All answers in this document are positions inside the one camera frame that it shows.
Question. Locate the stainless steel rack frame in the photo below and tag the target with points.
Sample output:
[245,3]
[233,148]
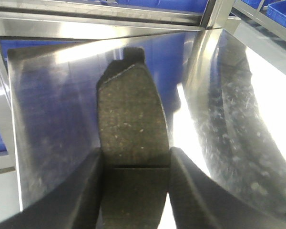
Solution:
[79,20]

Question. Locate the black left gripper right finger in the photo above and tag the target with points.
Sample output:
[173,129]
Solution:
[200,203]

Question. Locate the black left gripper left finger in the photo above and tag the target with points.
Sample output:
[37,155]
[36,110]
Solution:
[74,204]

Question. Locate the steel cart with casters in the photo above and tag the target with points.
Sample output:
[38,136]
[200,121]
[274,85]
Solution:
[260,18]

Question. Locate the brake pad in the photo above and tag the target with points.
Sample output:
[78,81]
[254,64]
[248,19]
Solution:
[134,143]

